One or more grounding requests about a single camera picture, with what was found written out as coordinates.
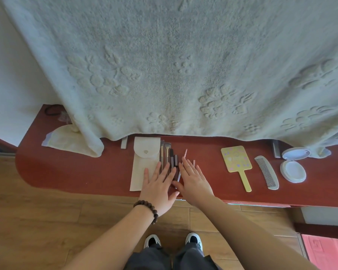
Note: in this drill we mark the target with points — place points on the person's left hand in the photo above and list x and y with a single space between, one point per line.
157 196

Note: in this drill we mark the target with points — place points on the person's right hand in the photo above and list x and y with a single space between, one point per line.
197 191

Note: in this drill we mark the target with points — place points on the cream snap pouch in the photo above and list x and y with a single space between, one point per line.
140 165

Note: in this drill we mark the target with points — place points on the dark brown makeup pencil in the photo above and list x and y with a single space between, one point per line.
171 156

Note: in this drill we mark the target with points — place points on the bundle of makeup brushes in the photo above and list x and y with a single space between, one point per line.
162 151

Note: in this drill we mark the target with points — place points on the yellow hand mirror makeup tool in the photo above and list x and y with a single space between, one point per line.
236 158

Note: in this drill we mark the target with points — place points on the cream plastic comb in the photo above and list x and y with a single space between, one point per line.
267 172

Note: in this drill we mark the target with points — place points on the white round compact case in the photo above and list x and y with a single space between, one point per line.
293 171

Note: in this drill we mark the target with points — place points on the person's right forearm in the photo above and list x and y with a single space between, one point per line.
256 239

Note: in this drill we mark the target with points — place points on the person's left forearm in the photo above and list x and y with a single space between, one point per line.
110 241

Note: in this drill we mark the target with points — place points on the person's left black white shoe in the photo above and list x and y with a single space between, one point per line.
152 241

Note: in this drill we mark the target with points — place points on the person's black white shoe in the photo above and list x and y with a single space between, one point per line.
193 240
152 241

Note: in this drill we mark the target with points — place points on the person's right black white shoe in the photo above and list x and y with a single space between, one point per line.
193 240

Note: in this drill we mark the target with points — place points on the dark grey trousers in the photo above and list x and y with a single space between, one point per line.
157 258

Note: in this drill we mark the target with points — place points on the silver stand foot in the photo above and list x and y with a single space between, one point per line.
124 142
276 149

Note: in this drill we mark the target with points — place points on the red wooden table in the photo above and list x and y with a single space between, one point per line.
73 171

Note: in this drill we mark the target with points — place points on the crinkled clear plastic bag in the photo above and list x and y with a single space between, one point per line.
64 117

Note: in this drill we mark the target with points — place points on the pale green embossed towel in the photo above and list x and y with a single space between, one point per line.
171 67

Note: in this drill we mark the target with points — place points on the red embossed carpet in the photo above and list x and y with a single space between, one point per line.
329 253

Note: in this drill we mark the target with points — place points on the blue patterned towel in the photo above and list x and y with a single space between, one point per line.
335 140

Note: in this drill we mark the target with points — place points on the dark wooden door frame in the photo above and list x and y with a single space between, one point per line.
324 231

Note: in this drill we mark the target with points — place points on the red wooden door frame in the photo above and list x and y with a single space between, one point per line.
1 141

